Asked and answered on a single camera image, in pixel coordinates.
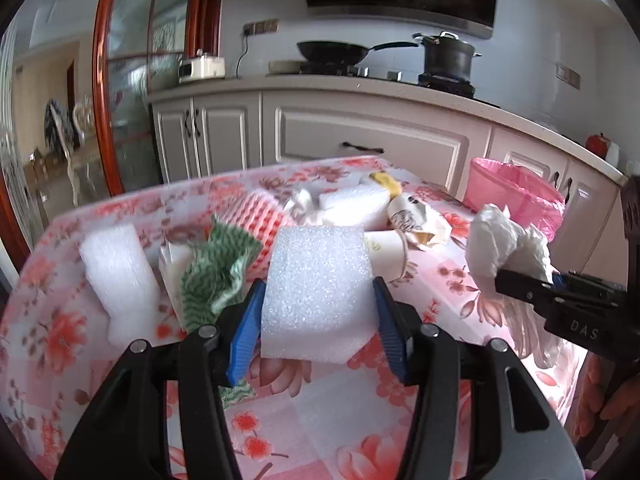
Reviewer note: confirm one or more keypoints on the white dining chair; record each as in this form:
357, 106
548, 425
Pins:
75, 125

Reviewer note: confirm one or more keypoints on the dark wooden chair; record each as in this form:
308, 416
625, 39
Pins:
631, 220

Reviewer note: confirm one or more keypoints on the green wavy patterned cloth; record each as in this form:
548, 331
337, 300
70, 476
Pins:
215, 260

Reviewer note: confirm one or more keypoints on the white rice cooker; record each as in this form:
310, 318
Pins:
200, 67

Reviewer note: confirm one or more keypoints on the yellow banana peel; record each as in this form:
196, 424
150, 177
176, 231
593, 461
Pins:
385, 182

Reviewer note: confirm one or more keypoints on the white foam block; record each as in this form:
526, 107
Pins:
320, 290
355, 205
117, 275

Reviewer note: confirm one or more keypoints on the pink floral tablecloth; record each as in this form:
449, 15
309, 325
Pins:
310, 425

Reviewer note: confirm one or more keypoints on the wall socket strip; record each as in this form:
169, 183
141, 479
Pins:
260, 26

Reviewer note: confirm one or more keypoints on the white kitchen cabinet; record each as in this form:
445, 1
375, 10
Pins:
300, 130

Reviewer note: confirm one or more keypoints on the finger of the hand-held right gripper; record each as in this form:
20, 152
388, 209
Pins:
560, 281
525, 290

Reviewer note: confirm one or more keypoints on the black frying pan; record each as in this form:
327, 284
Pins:
330, 51

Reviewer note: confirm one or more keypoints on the wall outlet plate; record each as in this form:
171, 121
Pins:
568, 75

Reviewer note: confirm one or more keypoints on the crumpled white tissue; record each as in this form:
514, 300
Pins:
302, 205

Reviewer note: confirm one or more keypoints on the black gas stove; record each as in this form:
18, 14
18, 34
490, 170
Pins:
380, 76

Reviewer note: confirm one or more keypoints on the small white bottle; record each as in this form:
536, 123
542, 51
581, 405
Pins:
612, 154

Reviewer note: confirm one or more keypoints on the white paper cup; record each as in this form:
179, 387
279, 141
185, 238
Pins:
387, 252

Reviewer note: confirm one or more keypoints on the pink foam fruit net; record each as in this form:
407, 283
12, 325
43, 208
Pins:
250, 210

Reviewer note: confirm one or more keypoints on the black pot with lid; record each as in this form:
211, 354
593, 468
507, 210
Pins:
447, 60

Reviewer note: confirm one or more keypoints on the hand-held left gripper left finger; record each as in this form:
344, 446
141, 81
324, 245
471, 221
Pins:
247, 330

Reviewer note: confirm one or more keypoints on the red apple shaped jar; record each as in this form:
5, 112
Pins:
597, 146

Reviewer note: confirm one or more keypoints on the trash bin with pink bag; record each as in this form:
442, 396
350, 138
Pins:
520, 195

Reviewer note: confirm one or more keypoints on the red framed glass door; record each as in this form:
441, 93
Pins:
102, 110

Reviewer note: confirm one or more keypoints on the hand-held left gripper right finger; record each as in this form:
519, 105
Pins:
390, 330

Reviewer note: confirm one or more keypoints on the white plastic bag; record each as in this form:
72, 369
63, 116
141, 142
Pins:
495, 240

